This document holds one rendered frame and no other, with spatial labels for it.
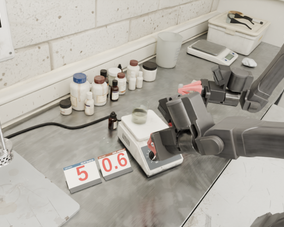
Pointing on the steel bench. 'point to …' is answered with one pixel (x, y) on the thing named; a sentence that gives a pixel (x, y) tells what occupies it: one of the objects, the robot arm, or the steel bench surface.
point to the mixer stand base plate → (27, 197)
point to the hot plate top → (156, 123)
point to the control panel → (157, 160)
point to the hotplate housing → (128, 139)
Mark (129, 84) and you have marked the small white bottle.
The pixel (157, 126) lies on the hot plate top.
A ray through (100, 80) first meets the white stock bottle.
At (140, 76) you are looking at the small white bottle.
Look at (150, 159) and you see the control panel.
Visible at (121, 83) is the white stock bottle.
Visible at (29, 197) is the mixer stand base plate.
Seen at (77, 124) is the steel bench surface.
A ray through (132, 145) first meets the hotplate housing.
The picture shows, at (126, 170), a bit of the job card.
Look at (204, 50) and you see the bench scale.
